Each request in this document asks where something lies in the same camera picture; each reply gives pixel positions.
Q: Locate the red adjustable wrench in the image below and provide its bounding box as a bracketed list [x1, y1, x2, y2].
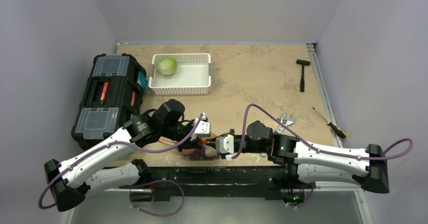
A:
[276, 112, 295, 134]

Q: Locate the yellow black screwdriver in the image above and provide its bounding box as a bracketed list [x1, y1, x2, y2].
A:
[312, 107, 347, 139]

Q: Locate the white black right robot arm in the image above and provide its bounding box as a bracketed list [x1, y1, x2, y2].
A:
[207, 121, 390, 194]

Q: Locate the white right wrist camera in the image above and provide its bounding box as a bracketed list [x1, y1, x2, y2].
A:
[215, 134, 235, 160]

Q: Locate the white plastic basket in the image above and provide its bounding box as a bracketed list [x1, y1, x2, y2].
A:
[148, 53, 211, 95]

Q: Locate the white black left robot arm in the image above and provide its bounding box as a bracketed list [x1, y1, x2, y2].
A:
[38, 99, 211, 212]

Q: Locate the purple grape bunch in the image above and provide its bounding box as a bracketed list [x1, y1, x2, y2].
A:
[186, 149, 209, 161]

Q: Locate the black hammer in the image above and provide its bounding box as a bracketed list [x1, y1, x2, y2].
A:
[296, 59, 311, 92]

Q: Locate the clear zip top bag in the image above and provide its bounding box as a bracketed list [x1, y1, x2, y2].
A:
[170, 136, 220, 161]

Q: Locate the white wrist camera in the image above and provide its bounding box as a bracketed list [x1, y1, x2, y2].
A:
[215, 134, 235, 160]
[190, 113, 211, 140]

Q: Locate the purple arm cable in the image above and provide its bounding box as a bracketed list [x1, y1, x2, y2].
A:
[231, 103, 414, 161]
[37, 112, 205, 216]

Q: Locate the black toolbox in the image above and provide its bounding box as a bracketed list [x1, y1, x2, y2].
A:
[71, 53, 147, 151]

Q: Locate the green cabbage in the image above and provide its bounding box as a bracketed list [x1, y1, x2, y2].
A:
[157, 58, 178, 76]

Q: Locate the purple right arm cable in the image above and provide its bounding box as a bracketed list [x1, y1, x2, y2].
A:
[231, 103, 414, 161]

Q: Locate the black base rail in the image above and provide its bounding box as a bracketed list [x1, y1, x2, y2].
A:
[121, 166, 315, 203]

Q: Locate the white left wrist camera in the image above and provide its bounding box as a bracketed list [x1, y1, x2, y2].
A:
[190, 113, 211, 140]

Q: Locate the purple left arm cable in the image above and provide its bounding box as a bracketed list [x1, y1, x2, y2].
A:
[37, 112, 205, 216]

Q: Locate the beige garlic bulb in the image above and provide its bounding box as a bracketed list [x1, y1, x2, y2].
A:
[205, 148, 218, 157]

